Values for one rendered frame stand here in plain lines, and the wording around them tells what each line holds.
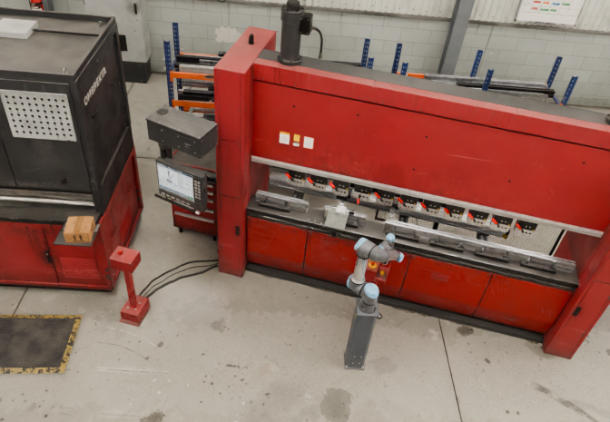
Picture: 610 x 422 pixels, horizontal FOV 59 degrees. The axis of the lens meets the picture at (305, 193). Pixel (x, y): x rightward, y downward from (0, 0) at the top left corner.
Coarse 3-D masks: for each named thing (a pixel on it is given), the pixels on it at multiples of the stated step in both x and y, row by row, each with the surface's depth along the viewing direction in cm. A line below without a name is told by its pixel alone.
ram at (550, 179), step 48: (288, 96) 431; (336, 96) 421; (288, 144) 460; (336, 144) 448; (384, 144) 437; (432, 144) 426; (480, 144) 416; (528, 144) 406; (576, 144) 397; (432, 192) 454; (480, 192) 443; (528, 192) 432; (576, 192) 421
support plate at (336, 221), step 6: (330, 210) 491; (336, 210) 491; (330, 216) 484; (336, 216) 485; (342, 216) 485; (330, 222) 478; (336, 222) 478; (342, 222) 479; (336, 228) 473; (342, 228) 473
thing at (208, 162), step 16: (176, 160) 531; (192, 160) 533; (208, 160) 535; (208, 192) 537; (176, 208) 565; (192, 208) 556; (208, 208) 553; (176, 224) 581; (192, 224) 574; (208, 224) 568
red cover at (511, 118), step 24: (264, 72) 421; (288, 72) 416; (312, 72) 415; (360, 96) 414; (384, 96) 409; (408, 96) 404; (432, 96) 401; (456, 96) 404; (480, 120) 401; (504, 120) 397; (528, 120) 392; (552, 120) 389; (576, 120) 392; (600, 144) 390
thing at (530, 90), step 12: (456, 84) 609; (468, 84) 599; (480, 84) 603; (492, 84) 604; (504, 84) 617; (516, 84) 618; (528, 84) 617; (540, 84) 616; (528, 96) 595; (540, 96) 595; (552, 96) 608
